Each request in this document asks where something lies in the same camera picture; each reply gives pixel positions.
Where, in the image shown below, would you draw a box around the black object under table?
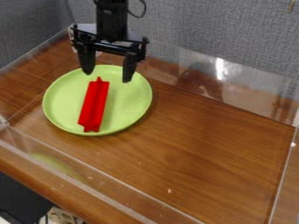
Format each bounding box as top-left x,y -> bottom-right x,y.
0,172 -> 54,224

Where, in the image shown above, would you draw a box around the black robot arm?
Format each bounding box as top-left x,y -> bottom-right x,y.
70,0 -> 150,83

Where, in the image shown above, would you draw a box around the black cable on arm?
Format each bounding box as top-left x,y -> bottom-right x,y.
126,0 -> 149,19

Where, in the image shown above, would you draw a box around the clear acrylic corner bracket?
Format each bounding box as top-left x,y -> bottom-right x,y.
67,25 -> 103,58

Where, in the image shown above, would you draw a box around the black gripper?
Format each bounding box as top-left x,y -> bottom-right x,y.
70,24 -> 150,83

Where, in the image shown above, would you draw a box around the light green round plate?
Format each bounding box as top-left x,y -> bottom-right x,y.
42,65 -> 154,137

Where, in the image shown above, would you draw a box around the red star-profile carrot bar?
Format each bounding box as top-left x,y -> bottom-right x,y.
79,78 -> 110,132

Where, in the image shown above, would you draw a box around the clear acrylic enclosure walls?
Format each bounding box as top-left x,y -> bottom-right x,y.
0,34 -> 299,224

